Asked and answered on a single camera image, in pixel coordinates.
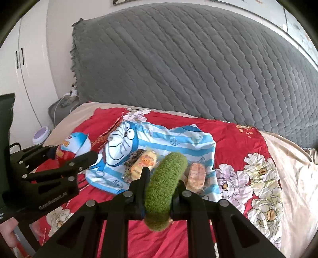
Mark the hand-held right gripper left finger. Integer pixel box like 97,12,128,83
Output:
32,167,151,258

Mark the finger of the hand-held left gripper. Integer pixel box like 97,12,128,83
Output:
10,145,59,171
23,150,98,183

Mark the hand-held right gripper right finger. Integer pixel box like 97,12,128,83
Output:
171,180,286,258

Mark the red chocolate egg toy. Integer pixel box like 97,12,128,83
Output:
55,132,90,162

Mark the green fuzzy hair scrunchie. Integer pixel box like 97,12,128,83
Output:
143,152,188,232

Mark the clear orange snack packet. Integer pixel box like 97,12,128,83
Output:
186,162,207,195

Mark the yellow snack packet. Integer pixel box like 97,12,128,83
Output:
129,150,158,183

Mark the leopard print hair scrunchie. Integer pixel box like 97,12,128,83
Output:
123,149,147,171

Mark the person's left hand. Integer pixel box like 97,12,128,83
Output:
0,219,19,248

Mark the purple white round device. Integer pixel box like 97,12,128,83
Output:
32,126,50,145

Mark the grey bedside cabinet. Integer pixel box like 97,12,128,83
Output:
48,98,81,127

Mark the box lined with Doraemon cloth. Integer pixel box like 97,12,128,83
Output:
86,121,221,201

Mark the white wardrobe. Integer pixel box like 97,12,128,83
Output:
0,10,59,149

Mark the red floral blanket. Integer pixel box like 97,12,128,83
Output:
15,107,284,258

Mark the grey quilted headboard cover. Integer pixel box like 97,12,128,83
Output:
71,2,318,149

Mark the white cable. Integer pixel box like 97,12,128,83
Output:
53,93,71,119

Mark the grey beige wall painting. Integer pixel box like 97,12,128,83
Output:
283,10,315,57

